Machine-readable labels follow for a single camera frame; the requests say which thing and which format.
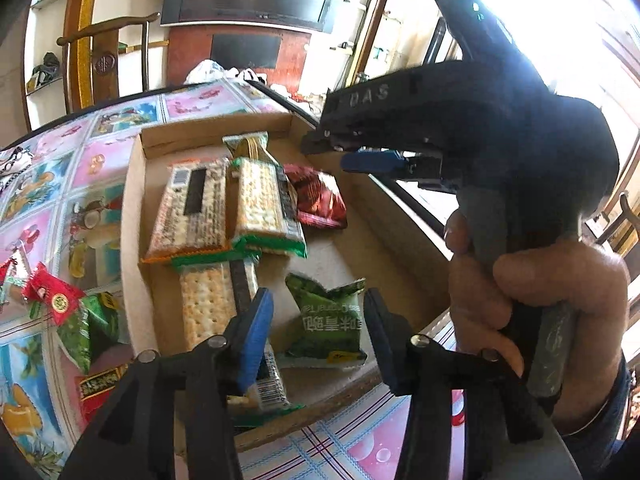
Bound wall shelf unit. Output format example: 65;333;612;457
22;0;76;131

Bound orange-edged cracker packet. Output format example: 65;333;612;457
141;157;234;266

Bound cardboard box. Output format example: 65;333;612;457
120;111;451;453

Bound person's right hand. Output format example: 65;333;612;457
443;209;632;381

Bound person's right forearm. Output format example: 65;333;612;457
552;310;633;480

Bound wooden chair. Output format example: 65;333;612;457
56;12;162;113

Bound green black bundle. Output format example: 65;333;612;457
30;51;62;92

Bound gold green striped packet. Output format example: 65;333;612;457
221;131;282;167

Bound red round-emblem snack packet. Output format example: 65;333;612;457
22;261;87;327

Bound black white orange scarf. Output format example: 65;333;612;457
0;146;32;193

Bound red gold-label snack packet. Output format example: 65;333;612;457
74;364;135;426

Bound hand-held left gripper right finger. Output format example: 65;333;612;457
362;287;546;480

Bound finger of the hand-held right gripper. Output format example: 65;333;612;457
341;150;408;175
300;129;360;156

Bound small red snack packet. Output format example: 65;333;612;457
0;252;28;311

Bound dark wall panel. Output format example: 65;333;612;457
210;32;283;69

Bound white plastic bag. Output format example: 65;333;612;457
232;67;268;86
186;59;236;86

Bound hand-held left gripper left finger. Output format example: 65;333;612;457
59;286;276;480

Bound green-edged cracker packet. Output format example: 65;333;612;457
172;255;293;413
229;156;308;259

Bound dark red foil packet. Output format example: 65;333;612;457
283;163;349;232

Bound green pea snack packet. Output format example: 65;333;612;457
279;271;369;370

